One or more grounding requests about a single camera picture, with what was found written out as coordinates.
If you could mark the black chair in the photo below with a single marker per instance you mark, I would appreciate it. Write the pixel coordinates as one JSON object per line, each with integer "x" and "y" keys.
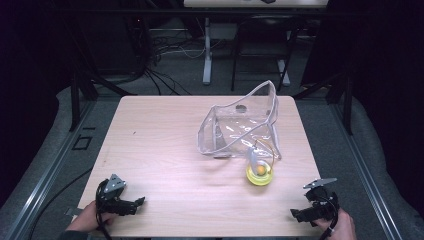
{"x": 263, "y": 36}

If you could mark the black metal stand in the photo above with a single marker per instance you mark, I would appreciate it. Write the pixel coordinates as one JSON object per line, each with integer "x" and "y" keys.
{"x": 343, "y": 93}
{"x": 80, "y": 90}

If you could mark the yellow round tape measure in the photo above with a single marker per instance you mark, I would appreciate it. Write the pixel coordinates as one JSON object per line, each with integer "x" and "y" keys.
{"x": 259, "y": 173}

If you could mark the light background tabletop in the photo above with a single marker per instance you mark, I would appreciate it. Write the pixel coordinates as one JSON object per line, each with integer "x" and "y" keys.
{"x": 253, "y": 3}

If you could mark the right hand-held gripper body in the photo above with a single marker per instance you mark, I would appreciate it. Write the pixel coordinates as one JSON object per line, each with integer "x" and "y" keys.
{"x": 320, "y": 200}

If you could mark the person's right hand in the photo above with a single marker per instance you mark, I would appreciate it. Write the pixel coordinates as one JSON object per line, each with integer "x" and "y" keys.
{"x": 338, "y": 226}

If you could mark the grey metal floor rail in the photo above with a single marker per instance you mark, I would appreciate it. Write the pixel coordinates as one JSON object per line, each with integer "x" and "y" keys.
{"x": 363, "y": 166}
{"x": 50, "y": 170}

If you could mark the clear plastic pouch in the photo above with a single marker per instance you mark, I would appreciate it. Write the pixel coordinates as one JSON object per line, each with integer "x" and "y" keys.
{"x": 238, "y": 128}

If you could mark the white table leg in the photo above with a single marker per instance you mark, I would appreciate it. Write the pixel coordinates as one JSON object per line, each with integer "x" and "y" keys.
{"x": 207, "y": 53}
{"x": 284, "y": 71}

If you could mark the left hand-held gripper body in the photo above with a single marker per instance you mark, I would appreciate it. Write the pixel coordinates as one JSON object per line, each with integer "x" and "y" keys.
{"x": 115, "y": 196}

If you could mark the person's left hand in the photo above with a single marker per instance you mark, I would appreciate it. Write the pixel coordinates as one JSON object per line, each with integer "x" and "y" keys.
{"x": 85, "y": 218}

